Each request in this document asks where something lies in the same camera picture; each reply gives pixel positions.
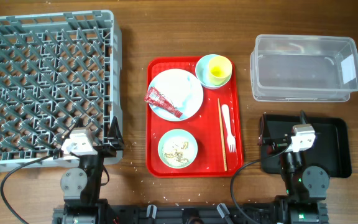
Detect red snack wrapper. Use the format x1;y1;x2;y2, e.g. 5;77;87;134
144;87;182;118

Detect light blue rice bowl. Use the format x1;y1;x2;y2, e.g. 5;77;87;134
157;129;198;169

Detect leftover rice and food scraps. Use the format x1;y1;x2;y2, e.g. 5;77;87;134
162;136;196;168

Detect yellow plastic cup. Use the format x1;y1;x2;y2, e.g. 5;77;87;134
207;55;232;86

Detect light blue round plate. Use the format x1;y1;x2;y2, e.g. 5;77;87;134
148;68;204;121

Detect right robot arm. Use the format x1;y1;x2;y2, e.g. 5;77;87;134
259;111;329;224

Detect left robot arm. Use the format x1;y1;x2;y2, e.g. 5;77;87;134
52;117;124;224

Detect clear plastic waste bin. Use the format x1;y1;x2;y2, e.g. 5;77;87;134
250;34;358;102

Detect grey plastic dishwasher rack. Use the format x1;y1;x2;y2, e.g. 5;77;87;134
0;10;122;172

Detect white plastic fork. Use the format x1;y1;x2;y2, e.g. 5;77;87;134
221;105;236;152

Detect wooden chopstick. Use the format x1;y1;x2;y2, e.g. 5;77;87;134
217;98;227;172

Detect black plastic tray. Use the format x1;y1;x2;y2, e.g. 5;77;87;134
268;114;352;178

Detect red plastic serving tray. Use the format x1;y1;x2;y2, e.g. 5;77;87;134
145;72;244;178

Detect light blue small bowl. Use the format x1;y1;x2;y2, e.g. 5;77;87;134
195;54;231;90

